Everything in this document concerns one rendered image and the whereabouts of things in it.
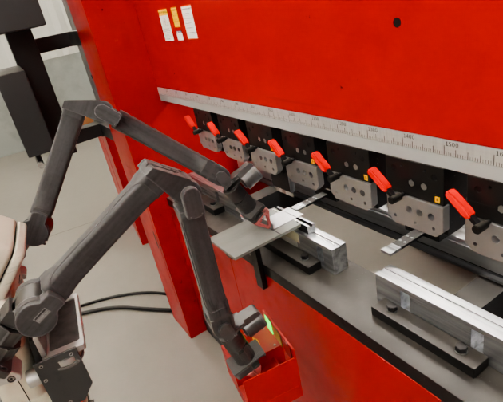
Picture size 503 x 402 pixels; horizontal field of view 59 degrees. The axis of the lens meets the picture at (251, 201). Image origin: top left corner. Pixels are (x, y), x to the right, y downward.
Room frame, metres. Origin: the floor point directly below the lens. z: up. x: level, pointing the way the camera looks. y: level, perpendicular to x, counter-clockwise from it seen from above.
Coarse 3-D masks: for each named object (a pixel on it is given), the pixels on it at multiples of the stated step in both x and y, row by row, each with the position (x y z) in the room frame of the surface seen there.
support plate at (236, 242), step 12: (264, 216) 1.41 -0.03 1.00; (228, 228) 1.37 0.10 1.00; (240, 228) 1.35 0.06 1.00; (252, 228) 1.34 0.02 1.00; (264, 228) 1.32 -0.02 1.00; (276, 228) 1.30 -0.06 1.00; (288, 228) 1.29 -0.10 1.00; (216, 240) 1.31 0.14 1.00; (228, 240) 1.29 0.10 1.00; (240, 240) 1.27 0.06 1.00; (252, 240) 1.26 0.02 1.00; (264, 240) 1.24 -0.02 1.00; (228, 252) 1.22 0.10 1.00; (240, 252) 1.20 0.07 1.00
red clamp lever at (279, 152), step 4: (268, 140) 1.28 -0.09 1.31; (272, 140) 1.27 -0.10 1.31; (272, 144) 1.26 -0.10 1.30; (276, 144) 1.26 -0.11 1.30; (272, 148) 1.26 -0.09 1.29; (276, 148) 1.25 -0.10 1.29; (280, 148) 1.25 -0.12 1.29; (276, 152) 1.24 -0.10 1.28; (280, 152) 1.24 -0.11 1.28; (284, 152) 1.25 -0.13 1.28; (280, 156) 1.24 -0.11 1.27; (284, 156) 1.23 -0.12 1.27; (284, 160) 1.22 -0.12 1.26; (288, 160) 1.22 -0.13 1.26; (292, 160) 1.23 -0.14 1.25; (284, 164) 1.21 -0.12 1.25
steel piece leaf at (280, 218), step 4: (280, 212) 1.41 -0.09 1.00; (284, 212) 1.40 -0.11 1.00; (272, 216) 1.39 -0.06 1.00; (276, 216) 1.38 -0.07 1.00; (280, 216) 1.38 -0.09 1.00; (284, 216) 1.37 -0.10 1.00; (288, 216) 1.36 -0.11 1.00; (292, 216) 1.36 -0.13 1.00; (264, 220) 1.34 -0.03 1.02; (272, 220) 1.36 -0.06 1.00; (276, 220) 1.35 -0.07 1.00; (280, 220) 1.35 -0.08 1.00; (284, 220) 1.34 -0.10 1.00; (288, 220) 1.34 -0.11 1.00; (272, 224) 1.30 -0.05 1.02; (276, 224) 1.33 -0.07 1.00; (280, 224) 1.32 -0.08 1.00; (272, 228) 1.30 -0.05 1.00
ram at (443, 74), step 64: (192, 0) 1.62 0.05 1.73; (256, 0) 1.29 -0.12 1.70; (320, 0) 1.07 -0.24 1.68; (384, 0) 0.91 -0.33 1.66; (448, 0) 0.79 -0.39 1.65; (192, 64) 1.72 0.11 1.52; (256, 64) 1.34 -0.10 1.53; (320, 64) 1.09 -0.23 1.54; (384, 64) 0.92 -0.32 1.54; (448, 64) 0.79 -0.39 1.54; (320, 128) 1.12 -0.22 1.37; (448, 128) 0.79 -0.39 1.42
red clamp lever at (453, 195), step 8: (448, 192) 0.74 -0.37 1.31; (456, 192) 0.74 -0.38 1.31; (456, 200) 0.73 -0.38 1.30; (464, 200) 0.73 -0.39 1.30; (456, 208) 0.73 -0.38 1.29; (464, 208) 0.72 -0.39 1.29; (472, 208) 0.72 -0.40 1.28; (464, 216) 0.71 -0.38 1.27; (472, 216) 0.71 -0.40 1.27; (480, 224) 0.69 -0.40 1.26; (488, 224) 0.69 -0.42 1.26; (480, 232) 0.68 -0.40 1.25
